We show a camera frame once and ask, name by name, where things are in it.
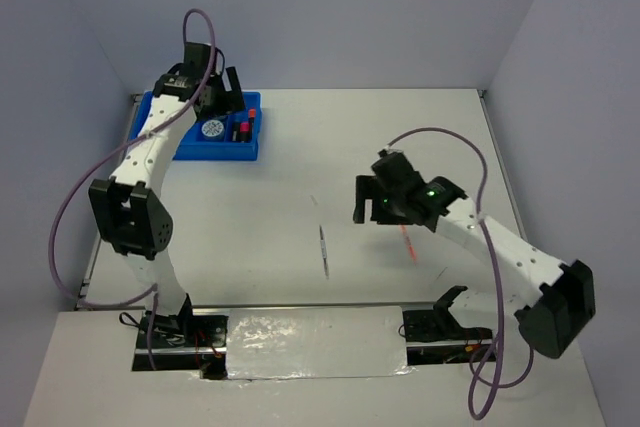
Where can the pink cap highlighter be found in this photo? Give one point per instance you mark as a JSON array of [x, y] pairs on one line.
[[244, 133]]

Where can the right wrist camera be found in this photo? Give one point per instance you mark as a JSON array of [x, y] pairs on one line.
[[388, 150]]

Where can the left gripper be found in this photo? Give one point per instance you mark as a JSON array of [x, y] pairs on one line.
[[233, 102]]

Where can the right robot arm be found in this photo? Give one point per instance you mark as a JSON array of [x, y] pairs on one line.
[[557, 298]]

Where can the orange pen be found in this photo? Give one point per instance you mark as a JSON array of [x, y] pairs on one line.
[[408, 244]]

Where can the blue compartment bin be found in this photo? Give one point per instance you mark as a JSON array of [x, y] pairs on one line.
[[192, 148]]

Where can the blue cap highlighter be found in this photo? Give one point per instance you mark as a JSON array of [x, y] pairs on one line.
[[235, 131]]

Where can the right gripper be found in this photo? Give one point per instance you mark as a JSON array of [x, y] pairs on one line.
[[365, 187]]

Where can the silver foil panel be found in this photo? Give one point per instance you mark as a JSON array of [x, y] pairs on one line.
[[315, 343]]

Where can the blue ink pen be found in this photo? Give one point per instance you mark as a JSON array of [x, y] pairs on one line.
[[324, 252]]

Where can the orange cap highlighter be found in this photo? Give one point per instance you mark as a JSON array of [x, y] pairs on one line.
[[252, 113]]

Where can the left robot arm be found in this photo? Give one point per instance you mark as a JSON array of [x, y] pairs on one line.
[[127, 206]]

